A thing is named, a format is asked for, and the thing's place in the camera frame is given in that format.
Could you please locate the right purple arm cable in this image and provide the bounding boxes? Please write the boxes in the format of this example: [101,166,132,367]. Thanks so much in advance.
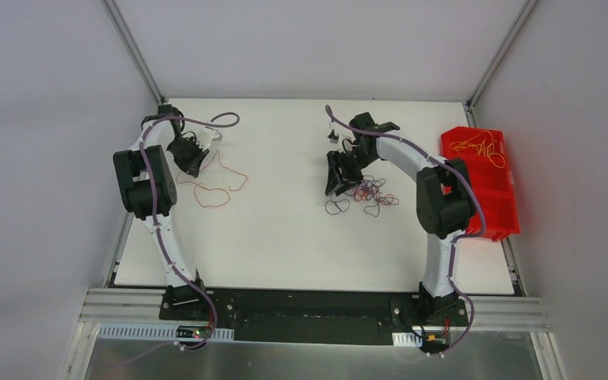
[325,104,488,359]

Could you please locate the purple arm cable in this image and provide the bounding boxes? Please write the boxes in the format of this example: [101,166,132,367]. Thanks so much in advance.
[325,104,488,359]
[140,111,241,353]

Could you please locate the yellow cable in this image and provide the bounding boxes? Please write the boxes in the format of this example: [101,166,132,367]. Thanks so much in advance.
[450,130,507,169]

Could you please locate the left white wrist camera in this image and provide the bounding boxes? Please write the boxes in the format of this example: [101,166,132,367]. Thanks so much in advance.
[196,127,223,150]

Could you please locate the red plastic bin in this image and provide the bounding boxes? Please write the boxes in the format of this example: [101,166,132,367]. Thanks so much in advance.
[440,126,520,241]

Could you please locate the left controller board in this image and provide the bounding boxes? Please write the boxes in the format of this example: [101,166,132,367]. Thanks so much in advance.
[175,325,212,340]

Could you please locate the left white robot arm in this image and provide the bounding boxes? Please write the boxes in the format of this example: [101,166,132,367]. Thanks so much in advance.
[112,104,216,321]

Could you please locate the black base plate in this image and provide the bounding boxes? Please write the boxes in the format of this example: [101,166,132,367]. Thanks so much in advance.
[159,287,469,345]

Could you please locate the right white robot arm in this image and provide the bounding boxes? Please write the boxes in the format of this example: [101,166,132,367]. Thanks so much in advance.
[325,109,481,325]

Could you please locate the right controller board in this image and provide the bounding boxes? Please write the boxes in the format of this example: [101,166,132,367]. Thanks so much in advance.
[420,336,450,354]

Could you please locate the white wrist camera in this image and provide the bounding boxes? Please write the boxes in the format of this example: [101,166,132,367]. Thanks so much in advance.
[196,127,223,150]
[328,127,355,154]

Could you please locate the aluminium frame rail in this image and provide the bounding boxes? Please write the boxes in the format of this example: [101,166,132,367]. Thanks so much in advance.
[79,288,553,333]

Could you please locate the controller board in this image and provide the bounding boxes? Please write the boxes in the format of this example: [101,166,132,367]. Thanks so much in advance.
[175,325,212,340]
[420,336,450,354]

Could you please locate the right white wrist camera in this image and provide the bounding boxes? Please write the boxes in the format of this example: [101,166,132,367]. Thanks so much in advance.
[328,127,355,154]

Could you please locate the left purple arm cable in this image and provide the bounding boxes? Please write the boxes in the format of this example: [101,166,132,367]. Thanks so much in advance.
[140,111,241,353]

